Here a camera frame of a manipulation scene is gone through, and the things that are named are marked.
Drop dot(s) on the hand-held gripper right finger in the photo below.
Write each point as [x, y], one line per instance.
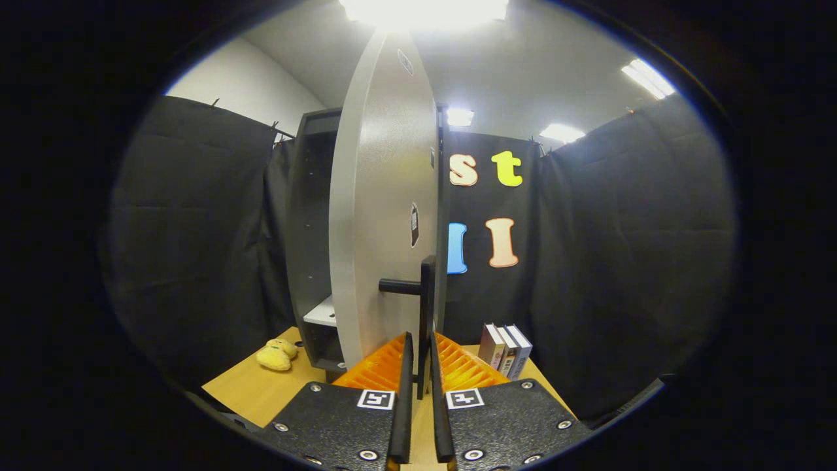
[510, 425]

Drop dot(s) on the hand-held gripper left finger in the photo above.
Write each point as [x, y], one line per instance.
[340, 425]

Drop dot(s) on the beige cabinet door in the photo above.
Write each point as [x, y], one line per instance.
[379, 196]

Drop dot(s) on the grey blue book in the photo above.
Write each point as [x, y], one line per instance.
[521, 356]

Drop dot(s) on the maroon book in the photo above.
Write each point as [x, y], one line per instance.
[490, 347]

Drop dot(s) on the yellow plush toy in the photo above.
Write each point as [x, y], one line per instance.
[276, 356]

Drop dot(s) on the light grey cabinet shelf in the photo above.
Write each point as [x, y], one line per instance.
[324, 314]

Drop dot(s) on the dark grey cabinet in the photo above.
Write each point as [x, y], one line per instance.
[310, 229]

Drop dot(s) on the black backdrop cloth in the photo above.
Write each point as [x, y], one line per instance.
[196, 229]

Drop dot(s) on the rectangular ceiling light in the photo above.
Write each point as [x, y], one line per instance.
[460, 116]
[647, 78]
[562, 133]

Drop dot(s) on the large ceiling light panel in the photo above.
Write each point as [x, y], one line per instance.
[425, 10]

